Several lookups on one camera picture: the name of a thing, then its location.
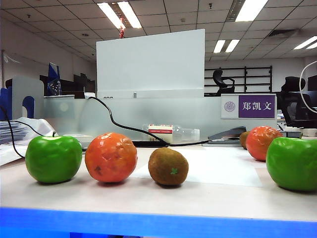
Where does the brown plastic kiwi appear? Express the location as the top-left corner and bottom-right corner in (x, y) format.
(148, 147), (189, 186)
(239, 131), (251, 150)

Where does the orange plastic tangerine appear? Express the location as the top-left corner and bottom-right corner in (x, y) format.
(84, 132), (138, 183)
(245, 125), (284, 162)

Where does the green plastic apple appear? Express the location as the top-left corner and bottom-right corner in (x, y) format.
(265, 137), (317, 192)
(25, 131), (83, 184)

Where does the clear plastic bottle red label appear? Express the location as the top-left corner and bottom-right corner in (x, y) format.
(142, 123), (200, 144)

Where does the black flat pad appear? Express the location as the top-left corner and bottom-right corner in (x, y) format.
(131, 140), (169, 148)

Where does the frosted glass desk partition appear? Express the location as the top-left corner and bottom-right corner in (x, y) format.
(43, 95), (278, 142)

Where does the white board panel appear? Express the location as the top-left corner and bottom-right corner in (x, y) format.
(96, 29), (206, 99)

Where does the grey stapler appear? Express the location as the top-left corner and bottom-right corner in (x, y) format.
(208, 125), (248, 145)

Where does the white power strip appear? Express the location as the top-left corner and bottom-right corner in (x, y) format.
(62, 133), (93, 149)

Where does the white paper sheet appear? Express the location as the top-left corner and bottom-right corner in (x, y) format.
(130, 148), (263, 188)

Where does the dark office cabinet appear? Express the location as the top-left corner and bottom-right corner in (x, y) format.
(39, 73), (96, 99)

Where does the fluorescent ceiling light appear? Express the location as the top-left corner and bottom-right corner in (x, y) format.
(294, 36), (317, 50)
(213, 39), (240, 54)
(97, 1), (142, 29)
(235, 0), (269, 22)

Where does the black shelf rack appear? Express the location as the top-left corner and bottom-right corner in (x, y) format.
(204, 65), (273, 94)

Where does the purple white name plate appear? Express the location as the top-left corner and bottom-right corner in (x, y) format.
(220, 93), (277, 120)

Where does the blue glass trophy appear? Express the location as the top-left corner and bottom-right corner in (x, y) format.
(47, 62), (62, 96)

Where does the white plastic bag with papers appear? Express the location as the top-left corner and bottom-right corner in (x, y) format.
(0, 117), (59, 166)

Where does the dark flat box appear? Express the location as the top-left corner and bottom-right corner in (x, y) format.
(281, 130), (302, 138)

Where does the grey blue file holder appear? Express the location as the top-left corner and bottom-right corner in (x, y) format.
(0, 75), (45, 121)

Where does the black mesh office chair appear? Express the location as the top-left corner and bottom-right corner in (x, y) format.
(276, 76), (317, 128)

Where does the dark ceiling air vent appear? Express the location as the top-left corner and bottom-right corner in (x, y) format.
(266, 29), (298, 38)

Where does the thick black cable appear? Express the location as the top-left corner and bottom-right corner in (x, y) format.
(88, 96), (210, 146)

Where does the white cable loop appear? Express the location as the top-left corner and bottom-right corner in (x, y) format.
(299, 60), (317, 115)

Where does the thin black cable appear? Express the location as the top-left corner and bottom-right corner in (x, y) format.
(0, 105), (45, 158)

